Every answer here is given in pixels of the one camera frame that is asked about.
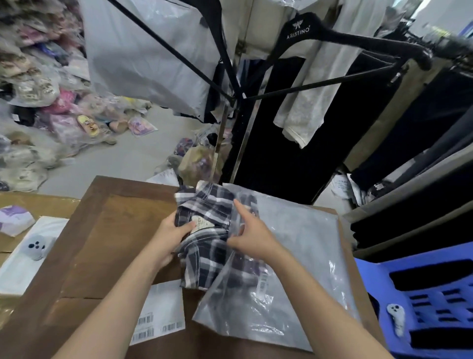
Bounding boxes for person's left hand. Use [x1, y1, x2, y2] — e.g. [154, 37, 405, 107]
[147, 212, 197, 270]

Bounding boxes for person's right hand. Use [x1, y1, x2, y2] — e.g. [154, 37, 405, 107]
[226, 199, 284, 264]

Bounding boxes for navy white plaid shirt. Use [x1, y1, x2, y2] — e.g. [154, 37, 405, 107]
[174, 180, 273, 291]

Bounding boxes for clear plastic garment bag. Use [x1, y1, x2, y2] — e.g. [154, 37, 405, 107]
[192, 183, 361, 352]

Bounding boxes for person's right forearm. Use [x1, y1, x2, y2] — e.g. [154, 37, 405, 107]
[265, 246, 394, 359]

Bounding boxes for person's left forearm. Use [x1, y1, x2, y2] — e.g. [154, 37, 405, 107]
[52, 247, 165, 359]

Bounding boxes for white paper slip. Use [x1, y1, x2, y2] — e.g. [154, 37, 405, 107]
[146, 168, 180, 188]

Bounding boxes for heap of bagged toys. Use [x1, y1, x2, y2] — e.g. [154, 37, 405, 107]
[154, 124, 234, 186]

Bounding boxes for large brown cardboard box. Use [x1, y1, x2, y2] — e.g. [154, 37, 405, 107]
[0, 175, 387, 359]

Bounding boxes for white barcode label sheet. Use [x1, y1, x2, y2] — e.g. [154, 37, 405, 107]
[129, 280, 186, 347]

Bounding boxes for chrome clothes rack pole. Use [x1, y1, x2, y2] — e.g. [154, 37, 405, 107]
[212, 103, 260, 185]

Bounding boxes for black hanging garment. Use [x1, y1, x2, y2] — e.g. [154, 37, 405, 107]
[221, 52, 404, 206]

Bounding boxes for white paper sheets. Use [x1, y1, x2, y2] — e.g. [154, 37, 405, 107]
[330, 173, 367, 207]

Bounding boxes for light brown cardboard box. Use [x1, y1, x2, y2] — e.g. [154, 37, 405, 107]
[0, 192, 80, 328]

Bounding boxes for white hanging garment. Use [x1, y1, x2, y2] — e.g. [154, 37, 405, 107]
[273, 0, 393, 149]

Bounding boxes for purple white soft packet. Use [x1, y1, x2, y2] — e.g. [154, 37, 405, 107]
[0, 205, 37, 237]

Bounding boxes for white flat poly bag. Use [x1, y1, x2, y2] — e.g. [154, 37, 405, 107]
[0, 216, 70, 297]

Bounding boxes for grey hanging poly bag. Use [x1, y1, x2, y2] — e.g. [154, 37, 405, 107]
[78, 0, 223, 121]

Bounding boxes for pile of bagged plush toys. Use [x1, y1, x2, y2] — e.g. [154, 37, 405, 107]
[0, 0, 159, 193]

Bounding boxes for row of dark hanging clothes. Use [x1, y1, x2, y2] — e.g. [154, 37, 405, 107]
[349, 55, 473, 260]

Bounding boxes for blue plastic stool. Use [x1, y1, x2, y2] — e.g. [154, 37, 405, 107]
[354, 242, 473, 359]

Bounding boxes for black clothes hanger with logo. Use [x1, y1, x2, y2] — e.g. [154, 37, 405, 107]
[243, 12, 433, 103]

